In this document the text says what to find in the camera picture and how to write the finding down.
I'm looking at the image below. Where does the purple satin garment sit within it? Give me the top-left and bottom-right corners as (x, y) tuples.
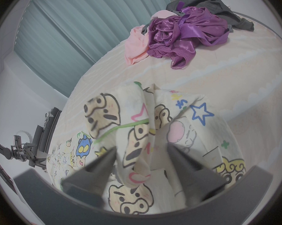
(147, 7), (229, 70)

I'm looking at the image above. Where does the blue-green curtain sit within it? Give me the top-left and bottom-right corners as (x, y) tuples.
(15, 0), (98, 98)
(34, 0), (177, 64)

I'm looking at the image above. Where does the bed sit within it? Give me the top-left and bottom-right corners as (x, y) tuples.
(47, 0), (282, 216)

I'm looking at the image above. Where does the white printed pyjama top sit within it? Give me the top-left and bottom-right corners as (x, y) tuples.
(47, 81), (247, 214)

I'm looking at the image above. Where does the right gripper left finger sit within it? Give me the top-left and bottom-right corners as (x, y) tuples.
(61, 147), (118, 203)

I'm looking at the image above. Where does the black garment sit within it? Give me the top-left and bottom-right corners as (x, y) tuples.
(165, 0), (255, 32)

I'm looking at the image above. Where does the dark grey chest of drawers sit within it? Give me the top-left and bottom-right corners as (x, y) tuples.
(33, 107), (62, 171)

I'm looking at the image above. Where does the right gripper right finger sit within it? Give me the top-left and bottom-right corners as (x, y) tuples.
(167, 143), (228, 207)

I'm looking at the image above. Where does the pink garment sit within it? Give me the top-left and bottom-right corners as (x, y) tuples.
(125, 10), (176, 65)

